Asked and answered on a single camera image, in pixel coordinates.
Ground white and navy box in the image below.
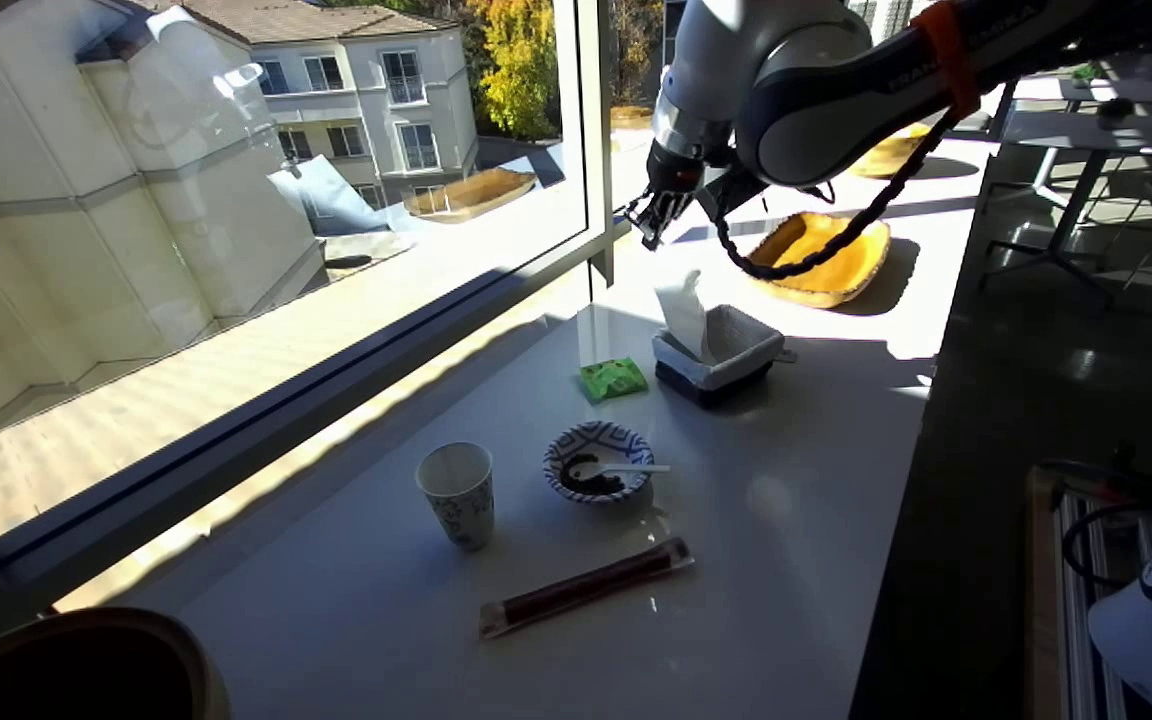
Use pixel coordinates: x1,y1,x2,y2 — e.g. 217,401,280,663
646,299,789,410

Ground white house with windows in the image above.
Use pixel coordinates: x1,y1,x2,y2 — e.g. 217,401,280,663
179,0,483,205

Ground large white building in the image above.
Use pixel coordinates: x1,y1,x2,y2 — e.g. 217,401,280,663
0,0,328,457

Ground brown round bowl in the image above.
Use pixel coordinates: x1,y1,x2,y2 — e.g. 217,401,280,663
0,604,232,720

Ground white patterned paper cup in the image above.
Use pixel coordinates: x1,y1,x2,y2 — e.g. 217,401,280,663
417,439,498,556

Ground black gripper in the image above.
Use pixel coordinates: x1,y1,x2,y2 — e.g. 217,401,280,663
617,137,713,254

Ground white paper towel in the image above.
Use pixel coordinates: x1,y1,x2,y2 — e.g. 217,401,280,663
653,267,717,362

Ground wooden crate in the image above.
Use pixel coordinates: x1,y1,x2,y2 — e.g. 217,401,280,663
1018,460,1148,720

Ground yellow rectangular tray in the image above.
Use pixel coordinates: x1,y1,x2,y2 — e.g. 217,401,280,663
851,114,950,183
744,207,894,311

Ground window frame bottom rail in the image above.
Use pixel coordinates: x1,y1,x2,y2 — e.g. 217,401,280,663
0,214,633,590

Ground orange cable strap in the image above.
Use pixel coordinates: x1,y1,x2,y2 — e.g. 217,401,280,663
917,0,987,120

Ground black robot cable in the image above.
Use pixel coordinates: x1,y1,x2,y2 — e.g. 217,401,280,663
713,76,1018,286

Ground green packet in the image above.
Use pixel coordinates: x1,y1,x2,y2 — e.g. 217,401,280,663
571,357,653,408

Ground blue patterned small bowl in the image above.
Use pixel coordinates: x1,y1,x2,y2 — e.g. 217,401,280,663
541,418,660,507

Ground wrapped brown chopsticks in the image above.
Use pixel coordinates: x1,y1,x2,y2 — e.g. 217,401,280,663
476,531,694,641

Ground yellow leafy tree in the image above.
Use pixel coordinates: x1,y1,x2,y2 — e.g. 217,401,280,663
467,0,564,144

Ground white spoon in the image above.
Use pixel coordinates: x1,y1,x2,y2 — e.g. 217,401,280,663
583,451,675,485

